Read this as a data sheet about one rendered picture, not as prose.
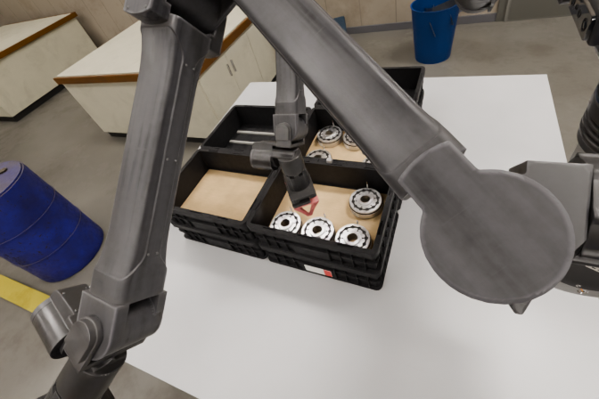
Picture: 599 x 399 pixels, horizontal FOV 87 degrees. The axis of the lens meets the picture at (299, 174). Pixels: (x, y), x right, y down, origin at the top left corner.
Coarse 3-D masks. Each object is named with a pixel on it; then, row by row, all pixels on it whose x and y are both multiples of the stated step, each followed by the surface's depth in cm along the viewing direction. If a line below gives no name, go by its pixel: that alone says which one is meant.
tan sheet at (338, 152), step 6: (342, 132) 129; (312, 144) 128; (318, 144) 127; (342, 144) 124; (312, 150) 126; (330, 150) 123; (336, 150) 122; (342, 150) 122; (348, 150) 121; (336, 156) 120; (342, 156) 119; (348, 156) 118; (354, 156) 118; (360, 156) 117
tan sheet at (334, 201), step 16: (320, 192) 109; (336, 192) 108; (352, 192) 106; (288, 208) 108; (304, 208) 106; (320, 208) 104; (336, 208) 103; (336, 224) 99; (368, 224) 96; (352, 240) 93
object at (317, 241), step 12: (360, 168) 99; (372, 168) 98; (264, 192) 102; (384, 204) 87; (252, 216) 96; (384, 216) 85; (252, 228) 93; (264, 228) 92; (384, 228) 83; (300, 240) 87; (312, 240) 85; (324, 240) 84; (348, 252) 82; (360, 252) 79; (372, 252) 78
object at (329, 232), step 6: (306, 222) 98; (312, 222) 98; (318, 222) 97; (324, 222) 97; (330, 222) 96; (306, 228) 97; (330, 228) 95; (306, 234) 95; (324, 234) 93; (330, 234) 93
